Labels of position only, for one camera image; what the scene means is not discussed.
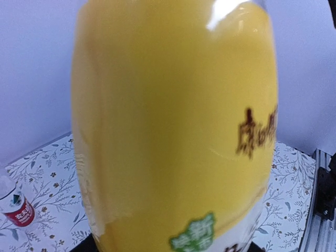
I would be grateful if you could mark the front aluminium rail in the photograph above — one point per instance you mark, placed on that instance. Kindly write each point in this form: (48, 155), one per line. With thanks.
(319, 233)

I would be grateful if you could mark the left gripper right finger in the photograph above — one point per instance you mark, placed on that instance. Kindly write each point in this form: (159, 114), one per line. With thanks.
(255, 248)

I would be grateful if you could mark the floral patterned table mat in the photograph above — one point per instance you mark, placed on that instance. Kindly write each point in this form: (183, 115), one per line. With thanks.
(47, 178)

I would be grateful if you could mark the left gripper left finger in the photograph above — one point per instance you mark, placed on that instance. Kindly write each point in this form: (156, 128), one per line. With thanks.
(87, 245)

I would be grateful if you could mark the yellow juice bottle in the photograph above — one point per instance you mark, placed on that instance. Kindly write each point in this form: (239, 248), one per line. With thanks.
(174, 117)

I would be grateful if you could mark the red cap water bottle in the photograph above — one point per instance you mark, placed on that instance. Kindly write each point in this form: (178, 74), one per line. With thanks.
(14, 205)

